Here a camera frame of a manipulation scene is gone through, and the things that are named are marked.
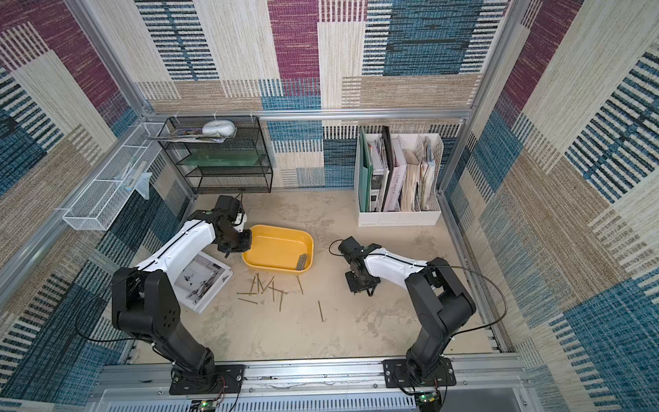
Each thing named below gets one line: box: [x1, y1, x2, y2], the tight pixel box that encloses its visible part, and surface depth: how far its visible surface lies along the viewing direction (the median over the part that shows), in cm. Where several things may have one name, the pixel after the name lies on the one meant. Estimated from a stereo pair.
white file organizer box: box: [354, 133, 444, 227], surface depth 102 cm
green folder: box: [358, 127, 375, 213], surface depth 93 cm
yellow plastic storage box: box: [241, 224, 315, 274], surface depth 98 cm
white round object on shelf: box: [201, 119, 236, 138], surface depth 91 cm
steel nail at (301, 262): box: [295, 253, 308, 271], surface depth 98 cm
